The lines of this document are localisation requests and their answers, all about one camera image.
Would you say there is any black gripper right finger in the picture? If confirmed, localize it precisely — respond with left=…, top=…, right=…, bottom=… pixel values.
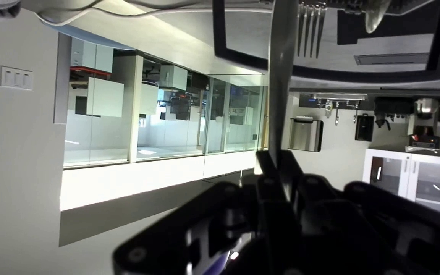
left=280, top=151, right=440, bottom=275

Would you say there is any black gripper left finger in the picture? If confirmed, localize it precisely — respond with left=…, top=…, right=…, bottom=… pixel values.
left=112, top=150, right=288, bottom=275

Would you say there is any silver fork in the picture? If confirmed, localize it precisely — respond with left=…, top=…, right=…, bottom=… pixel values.
left=296, top=0, right=331, bottom=58
left=266, top=0, right=300, bottom=169

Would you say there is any silver spoon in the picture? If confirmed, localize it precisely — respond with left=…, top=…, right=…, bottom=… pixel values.
left=364, top=0, right=393, bottom=35

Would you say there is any white glass door cabinet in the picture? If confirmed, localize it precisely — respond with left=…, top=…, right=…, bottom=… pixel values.
left=363, top=147, right=440, bottom=220

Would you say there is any black coffee machine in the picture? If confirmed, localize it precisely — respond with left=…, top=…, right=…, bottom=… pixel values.
left=407, top=98, right=440, bottom=153

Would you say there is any steel paper towel dispenser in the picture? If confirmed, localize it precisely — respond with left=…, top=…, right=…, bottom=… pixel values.
left=289, top=116, right=325, bottom=153

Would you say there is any black wall appliance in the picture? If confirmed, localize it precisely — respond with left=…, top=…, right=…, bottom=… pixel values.
left=355, top=111, right=376, bottom=142

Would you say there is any white wall light switch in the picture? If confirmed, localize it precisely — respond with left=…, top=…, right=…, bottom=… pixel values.
left=0, top=66, right=34, bottom=92

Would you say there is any white power cable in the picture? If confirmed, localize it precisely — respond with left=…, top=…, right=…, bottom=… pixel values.
left=34, top=0, right=276, bottom=27

